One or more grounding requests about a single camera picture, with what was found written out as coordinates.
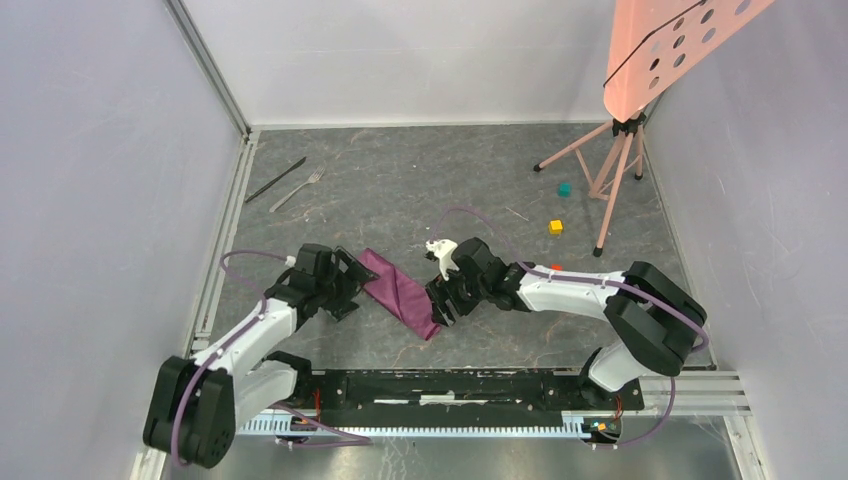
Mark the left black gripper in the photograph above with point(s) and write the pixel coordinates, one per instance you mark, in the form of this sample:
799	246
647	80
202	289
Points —
342	306

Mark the yellow cube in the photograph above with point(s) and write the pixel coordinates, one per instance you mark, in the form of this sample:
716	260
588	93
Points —
555	227

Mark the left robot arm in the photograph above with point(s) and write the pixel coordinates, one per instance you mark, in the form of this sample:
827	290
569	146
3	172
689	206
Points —
199	402

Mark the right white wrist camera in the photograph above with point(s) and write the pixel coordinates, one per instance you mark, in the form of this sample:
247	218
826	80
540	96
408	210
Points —
441	251

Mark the aluminium frame rail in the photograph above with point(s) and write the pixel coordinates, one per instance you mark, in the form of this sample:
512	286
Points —
207	300

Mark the pink music stand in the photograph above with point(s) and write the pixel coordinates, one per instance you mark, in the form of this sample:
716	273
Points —
653	44

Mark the teal cube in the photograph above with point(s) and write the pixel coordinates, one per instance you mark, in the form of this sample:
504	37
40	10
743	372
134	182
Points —
564	190

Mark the black knife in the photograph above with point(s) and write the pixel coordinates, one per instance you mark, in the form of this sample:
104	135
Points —
275	180

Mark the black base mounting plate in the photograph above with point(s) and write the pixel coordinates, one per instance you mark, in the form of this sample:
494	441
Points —
422	398

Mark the silver fork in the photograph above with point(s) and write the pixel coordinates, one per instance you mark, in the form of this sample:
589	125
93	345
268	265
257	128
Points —
312	179

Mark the purple cloth napkin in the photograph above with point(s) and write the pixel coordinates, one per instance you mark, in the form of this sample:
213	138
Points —
399	295

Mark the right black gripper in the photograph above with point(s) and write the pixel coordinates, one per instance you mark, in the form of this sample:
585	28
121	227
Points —
440	291

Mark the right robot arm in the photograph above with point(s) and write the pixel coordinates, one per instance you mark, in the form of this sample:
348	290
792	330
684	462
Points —
657	323

